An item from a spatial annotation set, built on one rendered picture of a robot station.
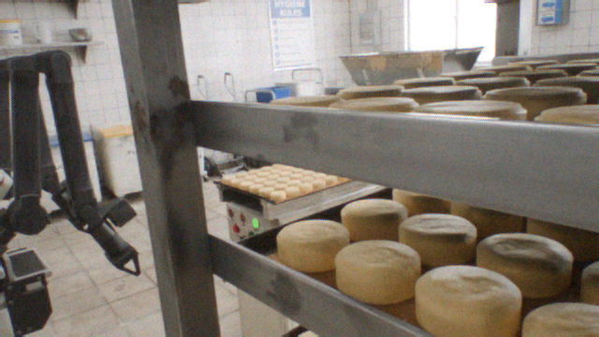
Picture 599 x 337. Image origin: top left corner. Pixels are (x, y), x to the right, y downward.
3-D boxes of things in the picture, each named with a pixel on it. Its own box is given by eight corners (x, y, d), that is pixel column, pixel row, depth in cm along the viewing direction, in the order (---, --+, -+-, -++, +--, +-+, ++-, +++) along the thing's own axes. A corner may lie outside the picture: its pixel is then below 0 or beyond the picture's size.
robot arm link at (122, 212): (69, 205, 130) (78, 212, 123) (106, 179, 135) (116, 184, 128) (96, 237, 136) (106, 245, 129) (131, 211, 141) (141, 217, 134)
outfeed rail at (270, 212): (555, 124, 273) (556, 112, 272) (561, 125, 271) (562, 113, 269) (262, 219, 155) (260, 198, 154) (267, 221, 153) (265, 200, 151)
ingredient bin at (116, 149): (118, 210, 459) (104, 130, 440) (104, 196, 512) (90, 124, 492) (173, 197, 487) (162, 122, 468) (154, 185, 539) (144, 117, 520)
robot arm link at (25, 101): (0, 45, 115) (7, 43, 108) (63, 52, 124) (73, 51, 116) (6, 227, 122) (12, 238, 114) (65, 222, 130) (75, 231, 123)
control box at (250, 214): (237, 236, 180) (233, 201, 177) (273, 254, 162) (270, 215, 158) (228, 239, 178) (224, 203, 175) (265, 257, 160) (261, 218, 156)
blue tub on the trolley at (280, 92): (273, 99, 582) (272, 86, 578) (294, 100, 551) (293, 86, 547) (253, 102, 564) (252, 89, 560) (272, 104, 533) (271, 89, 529)
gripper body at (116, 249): (125, 242, 142) (110, 225, 138) (138, 252, 134) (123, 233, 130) (107, 257, 139) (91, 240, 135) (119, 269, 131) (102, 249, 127)
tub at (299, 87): (294, 95, 611) (293, 80, 606) (319, 96, 580) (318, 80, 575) (273, 99, 587) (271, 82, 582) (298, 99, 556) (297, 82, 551)
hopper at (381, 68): (381, 80, 239) (380, 51, 235) (485, 80, 196) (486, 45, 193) (339, 87, 222) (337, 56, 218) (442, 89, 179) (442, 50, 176)
